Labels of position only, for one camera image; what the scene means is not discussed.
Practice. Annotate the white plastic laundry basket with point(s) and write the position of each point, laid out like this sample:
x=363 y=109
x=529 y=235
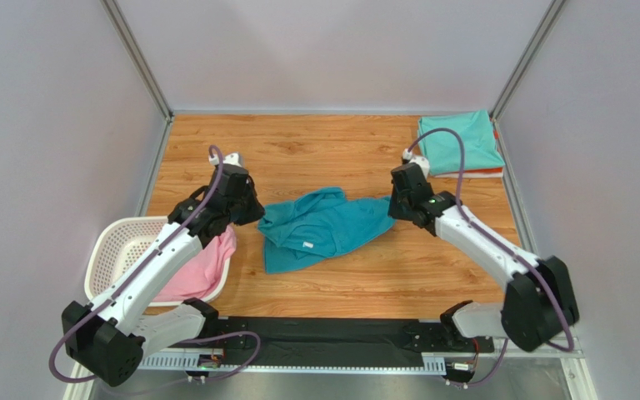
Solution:
x=118 y=247

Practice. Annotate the aluminium corner post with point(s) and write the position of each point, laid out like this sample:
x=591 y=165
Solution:
x=545 y=26
x=134 y=51

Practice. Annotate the folded mint green t shirt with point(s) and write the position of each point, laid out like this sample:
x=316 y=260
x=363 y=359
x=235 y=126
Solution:
x=451 y=122

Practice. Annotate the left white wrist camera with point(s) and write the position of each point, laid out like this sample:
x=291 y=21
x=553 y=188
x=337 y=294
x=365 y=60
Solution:
x=234 y=158

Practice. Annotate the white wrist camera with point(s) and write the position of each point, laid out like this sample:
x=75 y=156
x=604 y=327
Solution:
x=410 y=157
x=234 y=158

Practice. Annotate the left aluminium corner post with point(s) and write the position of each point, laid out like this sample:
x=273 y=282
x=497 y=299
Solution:
x=134 y=51

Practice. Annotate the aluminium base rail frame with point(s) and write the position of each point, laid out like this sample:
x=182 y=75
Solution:
x=470 y=362

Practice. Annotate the pink t shirt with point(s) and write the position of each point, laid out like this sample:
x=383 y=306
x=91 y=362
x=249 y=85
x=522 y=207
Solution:
x=203 y=276

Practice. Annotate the folded orange t shirt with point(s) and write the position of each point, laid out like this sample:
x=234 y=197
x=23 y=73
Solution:
x=478 y=173

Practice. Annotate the teal t shirt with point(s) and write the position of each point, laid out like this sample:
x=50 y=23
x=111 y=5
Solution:
x=319 y=225

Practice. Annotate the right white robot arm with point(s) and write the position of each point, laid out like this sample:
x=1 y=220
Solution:
x=539 y=301

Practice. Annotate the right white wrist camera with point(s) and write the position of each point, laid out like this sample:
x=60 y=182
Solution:
x=410 y=157

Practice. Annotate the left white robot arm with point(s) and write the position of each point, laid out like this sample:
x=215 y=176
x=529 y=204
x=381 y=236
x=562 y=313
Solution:
x=109 y=336

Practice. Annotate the black cloth strip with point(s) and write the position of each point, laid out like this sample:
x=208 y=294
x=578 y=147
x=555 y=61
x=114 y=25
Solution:
x=338 y=342

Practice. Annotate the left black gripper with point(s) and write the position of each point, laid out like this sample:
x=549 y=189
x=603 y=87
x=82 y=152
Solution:
x=257 y=209

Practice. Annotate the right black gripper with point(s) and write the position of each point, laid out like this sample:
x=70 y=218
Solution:
x=400 y=205

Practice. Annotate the right aluminium corner post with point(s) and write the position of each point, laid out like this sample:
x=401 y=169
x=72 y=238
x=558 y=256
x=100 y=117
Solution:
x=545 y=26

